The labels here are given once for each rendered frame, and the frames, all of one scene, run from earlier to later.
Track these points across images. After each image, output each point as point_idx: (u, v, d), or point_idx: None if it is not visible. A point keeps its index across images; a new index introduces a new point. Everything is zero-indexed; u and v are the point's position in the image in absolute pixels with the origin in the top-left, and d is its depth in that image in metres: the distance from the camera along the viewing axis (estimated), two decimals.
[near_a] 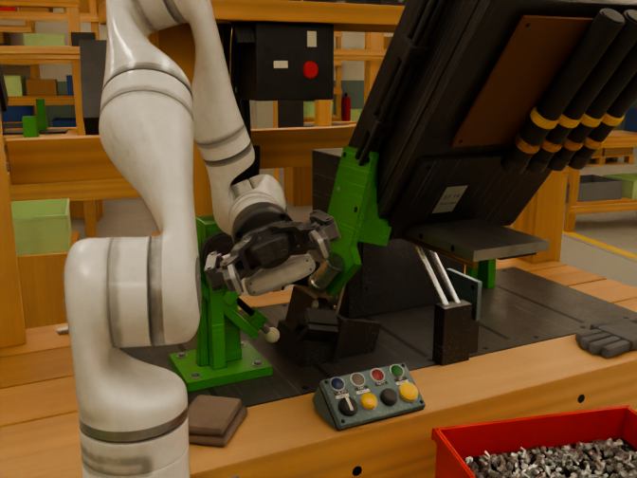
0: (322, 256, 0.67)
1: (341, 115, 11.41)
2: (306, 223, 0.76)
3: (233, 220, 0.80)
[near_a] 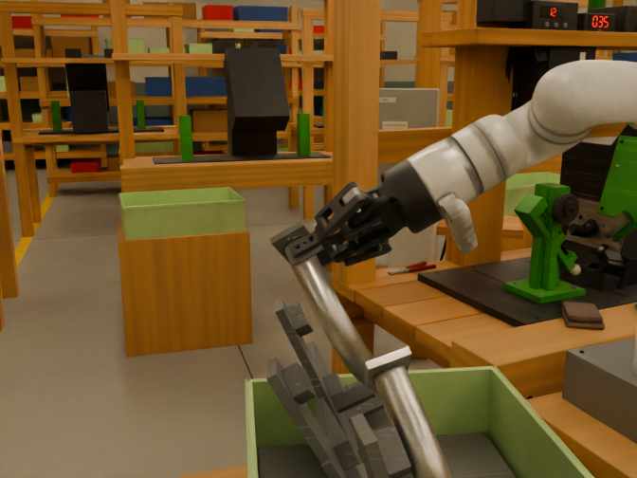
0: (292, 264, 0.71)
1: None
2: None
3: None
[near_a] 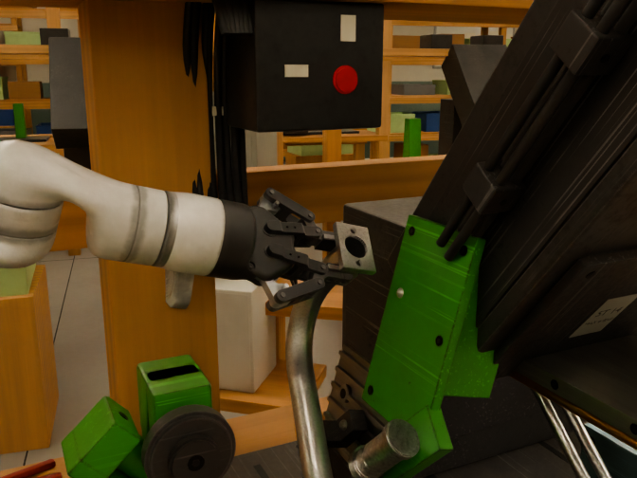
0: None
1: None
2: (265, 206, 0.69)
3: (216, 247, 0.60)
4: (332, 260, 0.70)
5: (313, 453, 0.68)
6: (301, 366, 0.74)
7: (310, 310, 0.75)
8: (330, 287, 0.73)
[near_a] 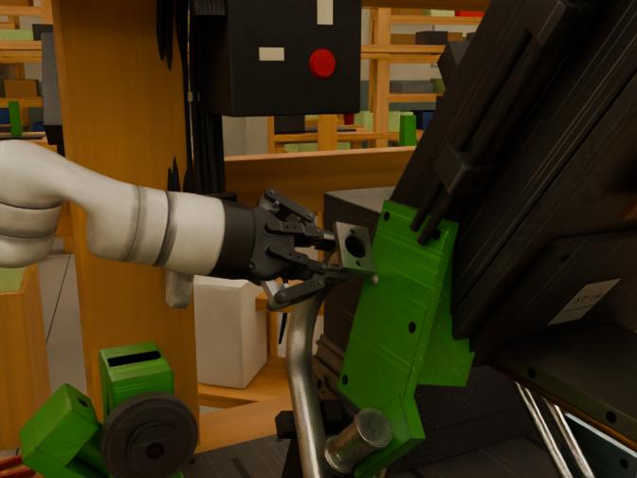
0: None
1: (344, 117, 10.86)
2: (265, 206, 0.69)
3: (215, 247, 0.60)
4: (332, 260, 0.70)
5: (312, 453, 0.68)
6: (301, 366, 0.74)
7: (310, 310, 0.75)
8: (330, 287, 0.73)
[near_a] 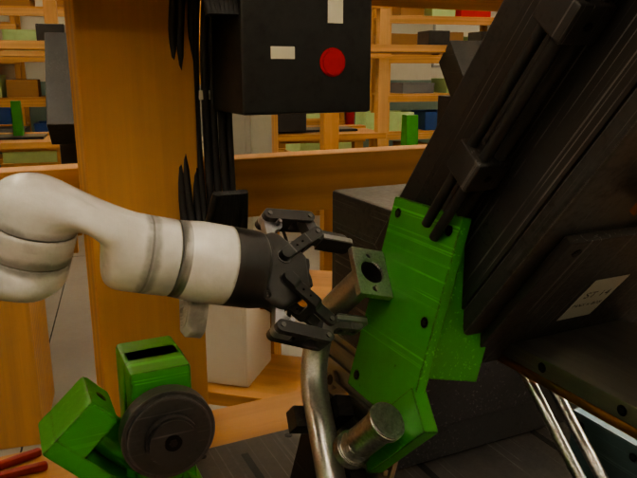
0: (346, 251, 0.73)
1: (345, 117, 10.86)
2: (271, 229, 0.68)
3: (232, 276, 0.59)
4: (348, 285, 0.69)
5: None
6: (318, 393, 0.73)
7: None
8: (345, 312, 0.72)
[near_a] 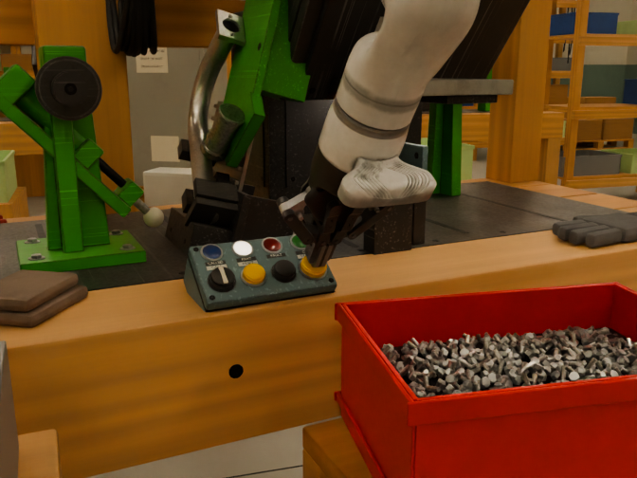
0: (317, 266, 0.73)
1: None
2: (298, 200, 0.65)
3: None
4: (215, 38, 0.95)
5: (200, 174, 0.93)
6: (198, 126, 0.99)
7: (205, 86, 1.00)
8: (217, 64, 0.98)
